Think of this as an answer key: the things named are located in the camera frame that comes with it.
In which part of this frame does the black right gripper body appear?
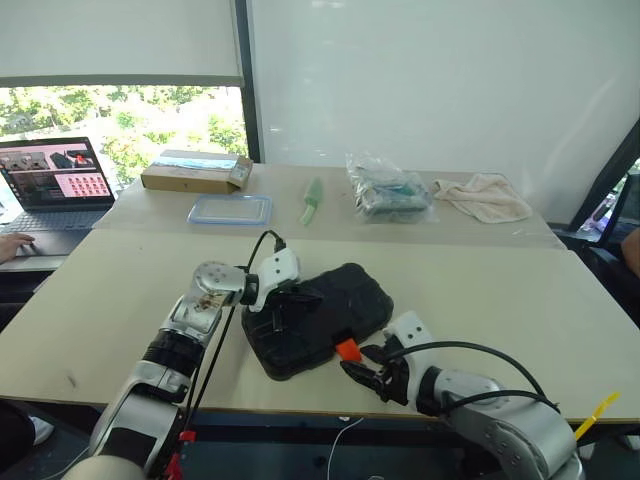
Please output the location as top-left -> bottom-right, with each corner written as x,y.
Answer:
374,343 -> 420,408

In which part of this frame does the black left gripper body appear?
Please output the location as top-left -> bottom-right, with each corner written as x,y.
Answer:
266,284 -> 302,346

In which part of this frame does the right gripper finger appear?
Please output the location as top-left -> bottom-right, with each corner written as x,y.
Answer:
339,360 -> 385,392
360,342 -> 396,365

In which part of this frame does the black pouch bag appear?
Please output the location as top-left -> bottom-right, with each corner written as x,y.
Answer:
240,262 -> 395,382

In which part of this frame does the bare person hand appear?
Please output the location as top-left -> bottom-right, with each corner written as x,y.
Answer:
0,231 -> 38,265

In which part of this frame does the green sheathed knife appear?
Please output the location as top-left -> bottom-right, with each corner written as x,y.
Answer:
298,176 -> 324,226

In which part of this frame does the clear blue-rimmed container lid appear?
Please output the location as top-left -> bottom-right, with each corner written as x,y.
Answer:
186,193 -> 274,227

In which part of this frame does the clear plastic bag with items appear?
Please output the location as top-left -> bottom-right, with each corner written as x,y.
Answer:
345,152 -> 437,224

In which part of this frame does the red zip tie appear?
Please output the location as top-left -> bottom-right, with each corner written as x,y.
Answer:
166,428 -> 197,477

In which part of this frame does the flat cardboard box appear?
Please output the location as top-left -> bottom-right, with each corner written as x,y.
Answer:
140,149 -> 254,196

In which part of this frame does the pale pink towel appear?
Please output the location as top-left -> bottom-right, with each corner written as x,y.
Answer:
431,172 -> 534,224

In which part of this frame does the yellow zip tie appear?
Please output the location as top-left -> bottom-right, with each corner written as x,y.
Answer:
574,391 -> 622,442

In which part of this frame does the white shoe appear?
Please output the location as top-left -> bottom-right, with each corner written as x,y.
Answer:
28,414 -> 55,446

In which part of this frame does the open grey laptop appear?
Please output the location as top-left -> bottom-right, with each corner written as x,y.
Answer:
0,136 -> 117,257

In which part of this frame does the white roller window blind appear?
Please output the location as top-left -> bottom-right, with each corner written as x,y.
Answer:
0,0 -> 247,90

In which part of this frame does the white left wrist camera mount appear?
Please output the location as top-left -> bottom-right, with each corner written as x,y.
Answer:
247,246 -> 302,314

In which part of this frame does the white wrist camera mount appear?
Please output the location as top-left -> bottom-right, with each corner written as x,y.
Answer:
381,310 -> 435,357
247,246 -> 302,314

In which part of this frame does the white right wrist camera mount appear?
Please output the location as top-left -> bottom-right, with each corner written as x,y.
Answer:
381,310 -> 435,357

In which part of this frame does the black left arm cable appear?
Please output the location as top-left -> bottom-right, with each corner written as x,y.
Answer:
174,229 -> 288,480

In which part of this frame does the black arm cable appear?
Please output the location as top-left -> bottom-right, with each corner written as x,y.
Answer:
387,340 -> 562,417
174,229 -> 288,480

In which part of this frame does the thin white cable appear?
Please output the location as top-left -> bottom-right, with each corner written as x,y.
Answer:
326,414 -> 367,480

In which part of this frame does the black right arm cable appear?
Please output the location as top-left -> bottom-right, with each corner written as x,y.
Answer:
387,340 -> 562,417

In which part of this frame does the dark window frame post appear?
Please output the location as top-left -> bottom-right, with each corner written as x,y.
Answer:
231,0 -> 267,164

